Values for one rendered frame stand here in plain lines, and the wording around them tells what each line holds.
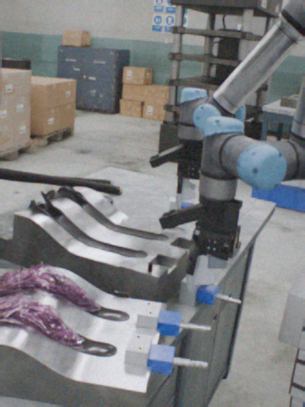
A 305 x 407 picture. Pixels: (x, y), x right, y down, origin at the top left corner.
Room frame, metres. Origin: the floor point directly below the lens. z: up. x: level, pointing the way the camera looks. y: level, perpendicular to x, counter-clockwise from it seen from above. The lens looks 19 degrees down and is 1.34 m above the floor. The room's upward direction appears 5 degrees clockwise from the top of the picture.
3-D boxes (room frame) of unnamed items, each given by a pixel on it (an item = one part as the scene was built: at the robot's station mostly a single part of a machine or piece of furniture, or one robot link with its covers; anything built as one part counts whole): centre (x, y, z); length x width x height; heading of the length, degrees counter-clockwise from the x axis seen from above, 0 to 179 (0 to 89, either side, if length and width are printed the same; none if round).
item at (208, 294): (0.88, -0.15, 0.83); 0.13 x 0.05 x 0.05; 65
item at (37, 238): (1.05, 0.15, 0.87); 0.50 x 0.26 x 0.14; 66
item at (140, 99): (7.87, 0.20, 0.42); 0.86 x 0.33 x 0.83; 65
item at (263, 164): (0.80, -0.19, 1.14); 0.11 x 0.11 x 0.08; 26
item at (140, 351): (0.61, -0.05, 0.86); 0.13 x 0.05 x 0.05; 83
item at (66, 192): (1.03, 0.14, 0.92); 0.35 x 0.16 x 0.09; 66
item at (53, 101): (5.90, 1.76, 0.37); 1.20 x 0.82 x 0.74; 73
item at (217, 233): (0.88, -0.13, 0.99); 0.09 x 0.08 x 0.12; 65
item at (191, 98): (1.40, -0.10, 1.14); 0.09 x 0.08 x 0.11; 66
